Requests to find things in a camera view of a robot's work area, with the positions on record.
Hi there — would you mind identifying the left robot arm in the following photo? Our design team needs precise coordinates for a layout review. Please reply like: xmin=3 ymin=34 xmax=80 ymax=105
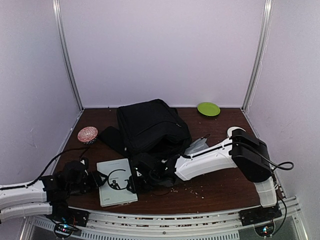
xmin=0 ymin=158 xmax=108 ymax=223

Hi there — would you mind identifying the green plate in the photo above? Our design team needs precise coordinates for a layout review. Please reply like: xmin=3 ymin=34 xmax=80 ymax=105
xmin=197 ymin=102 xmax=221 ymax=117

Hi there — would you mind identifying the black backpack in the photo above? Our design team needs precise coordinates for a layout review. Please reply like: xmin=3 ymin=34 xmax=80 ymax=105
xmin=116 ymin=99 xmax=192 ymax=159

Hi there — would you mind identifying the right black cable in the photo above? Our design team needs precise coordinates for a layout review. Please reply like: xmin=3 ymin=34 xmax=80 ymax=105
xmin=231 ymin=138 xmax=295 ymax=176

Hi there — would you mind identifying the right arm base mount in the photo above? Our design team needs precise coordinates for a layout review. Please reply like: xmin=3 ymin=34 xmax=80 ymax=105
xmin=238 ymin=203 xmax=282 ymax=238

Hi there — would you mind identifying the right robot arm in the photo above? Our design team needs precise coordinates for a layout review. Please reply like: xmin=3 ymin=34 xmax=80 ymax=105
xmin=129 ymin=127 xmax=295 ymax=221

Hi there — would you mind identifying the front aluminium rail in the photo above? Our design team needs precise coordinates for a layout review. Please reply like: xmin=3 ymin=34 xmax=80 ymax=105
xmin=21 ymin=196 xmax=308 ymax=240

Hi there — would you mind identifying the grey cloth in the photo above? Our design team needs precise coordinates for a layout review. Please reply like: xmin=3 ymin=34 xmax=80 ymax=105
xmin=184 ymin=134 xmax=210 ymax=155

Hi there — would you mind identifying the left aluminium frame post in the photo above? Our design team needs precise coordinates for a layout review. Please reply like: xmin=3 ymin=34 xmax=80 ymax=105
xmin=52 ymin=0 xmax=84 ymax=111

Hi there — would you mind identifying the aluminium frame post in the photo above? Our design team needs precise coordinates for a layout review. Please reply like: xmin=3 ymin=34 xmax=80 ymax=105
xmin=52 ymin=0 xmax=84 ymax=111
xmin=242 ymin=0 xmax=274 ymax=113

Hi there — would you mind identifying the right aluminium frame post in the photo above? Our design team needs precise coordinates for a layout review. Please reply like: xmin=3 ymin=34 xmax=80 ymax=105
xmin=242 ymin=0 xmax=274 ymax=113

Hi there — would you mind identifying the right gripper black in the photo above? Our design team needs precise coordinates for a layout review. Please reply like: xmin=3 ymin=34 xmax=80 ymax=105
xmin=126 ymin=174 xmax=159 ymax=195

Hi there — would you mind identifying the left black cable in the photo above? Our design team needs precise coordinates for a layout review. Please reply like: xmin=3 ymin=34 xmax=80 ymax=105
xmin=0 ymin=147 xmax=91 ymax=191

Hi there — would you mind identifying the grey book letter G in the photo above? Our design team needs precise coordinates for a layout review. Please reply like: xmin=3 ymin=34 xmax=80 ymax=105
xmin=96 ymin=158 xmax=138 ymax=207

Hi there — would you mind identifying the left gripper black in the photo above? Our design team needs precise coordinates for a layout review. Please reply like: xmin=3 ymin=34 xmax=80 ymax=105
xmin=67 ymin=171 xmax=108 ymax=196

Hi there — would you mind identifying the black cable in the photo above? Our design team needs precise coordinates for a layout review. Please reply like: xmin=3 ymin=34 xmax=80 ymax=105
xmin=0 ymin=147 xmax=91 ymax=191
xmin=231 ymin=138 xmax=295 ymax=176

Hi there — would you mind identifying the patterned pink bowl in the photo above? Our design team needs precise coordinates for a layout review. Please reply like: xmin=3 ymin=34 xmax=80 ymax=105
xmin=77 ymin=126 xmax=99 ymax=145

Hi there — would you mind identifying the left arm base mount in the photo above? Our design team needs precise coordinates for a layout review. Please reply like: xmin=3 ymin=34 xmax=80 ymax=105
xmin=45 ymin=208 xmax=90 ymax=239

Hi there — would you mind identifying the white ribbed bowl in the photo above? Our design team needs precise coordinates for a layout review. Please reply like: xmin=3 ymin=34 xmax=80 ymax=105
xmin=226 ymin=126 xmax=246 ymax=138

